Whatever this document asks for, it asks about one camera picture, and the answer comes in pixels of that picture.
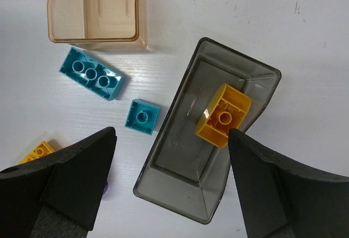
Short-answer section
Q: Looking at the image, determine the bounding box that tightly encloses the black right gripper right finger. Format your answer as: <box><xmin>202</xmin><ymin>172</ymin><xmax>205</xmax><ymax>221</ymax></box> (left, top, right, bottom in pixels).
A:
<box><xmin>228</xmin><ymin>129</ymin><xmax>348</xmax><ymax>237</ymax></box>

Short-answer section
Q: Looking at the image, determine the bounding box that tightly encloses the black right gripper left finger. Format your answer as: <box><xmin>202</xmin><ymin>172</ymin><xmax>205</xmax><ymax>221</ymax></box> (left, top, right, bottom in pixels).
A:
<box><xmin>1</xmin><ymin>127</ymin><xmax>117</xmax><ymax>237</ymax></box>

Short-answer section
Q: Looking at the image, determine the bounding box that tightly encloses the purple oval lego brick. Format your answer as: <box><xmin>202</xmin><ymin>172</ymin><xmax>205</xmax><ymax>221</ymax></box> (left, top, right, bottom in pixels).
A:
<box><xmin>103</xmin><ymin>182</ymin><xmax>109</xmax><ymax>195</ymax></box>

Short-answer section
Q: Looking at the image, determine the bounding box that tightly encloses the yellow long lego brick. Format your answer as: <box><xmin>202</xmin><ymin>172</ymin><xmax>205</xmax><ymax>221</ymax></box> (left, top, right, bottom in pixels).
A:
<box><xmin>19</xmin><ymin>141</ymin><xmax>55</xmax><ymax>164</ymax></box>

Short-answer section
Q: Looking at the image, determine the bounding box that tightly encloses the smoky grey transparent container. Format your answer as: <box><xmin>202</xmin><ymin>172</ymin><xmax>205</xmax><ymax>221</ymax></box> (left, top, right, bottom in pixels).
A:
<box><xmin>133</xmin><ymin>37</ymin><xmax>281</xmax><ymax>224</ymax></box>

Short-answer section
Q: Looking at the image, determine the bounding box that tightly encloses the yellow rounded lego brick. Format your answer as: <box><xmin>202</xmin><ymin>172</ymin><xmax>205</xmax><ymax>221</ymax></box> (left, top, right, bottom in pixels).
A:
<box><xmin>195</xmin><ymin>83</ymin><xmax>252</xmax><ymax>148</ymax></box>

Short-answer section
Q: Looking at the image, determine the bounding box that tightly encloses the teal small lego brick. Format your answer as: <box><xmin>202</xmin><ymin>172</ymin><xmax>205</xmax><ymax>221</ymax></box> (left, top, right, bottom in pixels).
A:
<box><xmin>125</xmin><ymin>99</ymin><xmax>160</xmax><ymax>135</ymax></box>

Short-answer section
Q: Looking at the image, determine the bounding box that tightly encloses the teal long lego brick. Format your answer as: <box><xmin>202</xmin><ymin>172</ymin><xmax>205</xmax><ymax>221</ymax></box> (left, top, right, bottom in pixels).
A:
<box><xmin>59</xmin><ymin>47</ymin><xmax>126</xmax><ymax>101</ymax></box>

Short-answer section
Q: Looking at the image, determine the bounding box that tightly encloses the amber transparent container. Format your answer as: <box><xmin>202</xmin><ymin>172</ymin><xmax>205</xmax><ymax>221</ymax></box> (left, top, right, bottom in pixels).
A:
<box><xmin>47</xmin><ymin>0</ymin><xmax>147</xmax><ymax>51</ymax></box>

